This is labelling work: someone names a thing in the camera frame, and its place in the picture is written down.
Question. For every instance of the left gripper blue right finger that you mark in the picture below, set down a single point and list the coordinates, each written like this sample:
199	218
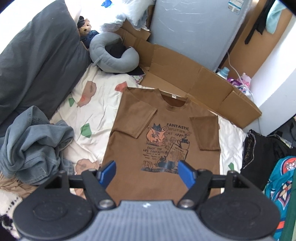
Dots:
198	184

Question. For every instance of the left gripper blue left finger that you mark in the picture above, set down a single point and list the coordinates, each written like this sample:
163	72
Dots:
95	184

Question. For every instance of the brown printed t-shirt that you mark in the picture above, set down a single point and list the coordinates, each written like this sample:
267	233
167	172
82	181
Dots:
151	133

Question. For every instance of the black hanging clothes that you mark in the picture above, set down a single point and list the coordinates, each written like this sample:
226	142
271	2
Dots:
260	23

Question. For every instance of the black folded garment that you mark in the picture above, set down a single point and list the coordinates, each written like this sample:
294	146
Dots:
260	155

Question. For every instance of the blue denim garment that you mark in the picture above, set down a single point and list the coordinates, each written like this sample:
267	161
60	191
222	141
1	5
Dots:
32	148

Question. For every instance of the cream bear print bedsheet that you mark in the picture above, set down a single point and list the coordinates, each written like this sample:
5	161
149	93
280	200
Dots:
91	108

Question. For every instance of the teal patterned garment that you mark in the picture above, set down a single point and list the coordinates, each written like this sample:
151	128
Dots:
279	189

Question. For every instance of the green fabric bag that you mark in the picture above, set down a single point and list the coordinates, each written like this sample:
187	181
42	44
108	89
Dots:
288	232

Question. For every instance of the purple white plastic package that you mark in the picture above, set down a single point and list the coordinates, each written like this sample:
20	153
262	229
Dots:
242	83

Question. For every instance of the detergent bottle with teal cap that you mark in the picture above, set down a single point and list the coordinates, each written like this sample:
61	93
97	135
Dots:
223	73

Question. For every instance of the floral patterned folded cloth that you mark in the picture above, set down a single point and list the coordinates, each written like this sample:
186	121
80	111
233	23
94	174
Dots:
138	74

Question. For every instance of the brown cardboard sheet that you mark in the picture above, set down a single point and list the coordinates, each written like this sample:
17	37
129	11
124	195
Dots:
174	73

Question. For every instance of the white curved board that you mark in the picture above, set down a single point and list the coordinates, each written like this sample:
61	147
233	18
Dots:
273	85

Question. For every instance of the grey u-shaped neck pillow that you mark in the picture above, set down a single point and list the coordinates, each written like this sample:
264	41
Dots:
108	52

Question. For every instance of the dark grey pillow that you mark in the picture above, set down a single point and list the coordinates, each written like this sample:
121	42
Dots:
42	64

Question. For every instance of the small teddy bear toy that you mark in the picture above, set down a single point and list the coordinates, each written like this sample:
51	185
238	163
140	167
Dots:
85	31

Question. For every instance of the white pillow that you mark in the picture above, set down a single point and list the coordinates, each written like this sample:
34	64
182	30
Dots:
115	13

